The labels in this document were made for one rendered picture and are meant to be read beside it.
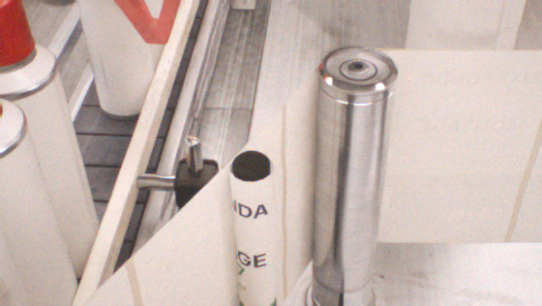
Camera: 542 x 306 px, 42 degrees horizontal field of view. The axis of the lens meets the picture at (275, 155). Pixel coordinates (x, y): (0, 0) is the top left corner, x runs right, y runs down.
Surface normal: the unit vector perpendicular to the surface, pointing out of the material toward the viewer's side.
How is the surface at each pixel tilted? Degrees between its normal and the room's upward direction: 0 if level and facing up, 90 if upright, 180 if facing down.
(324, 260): 90
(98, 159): 0
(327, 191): 90
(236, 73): 0
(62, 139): 90
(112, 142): 0
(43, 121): 90
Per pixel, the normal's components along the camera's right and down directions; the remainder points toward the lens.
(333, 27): -0.01, -0.75
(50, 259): 0.92, 0.26
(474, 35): -0.05, 0.66
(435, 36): -0.66, 0.54
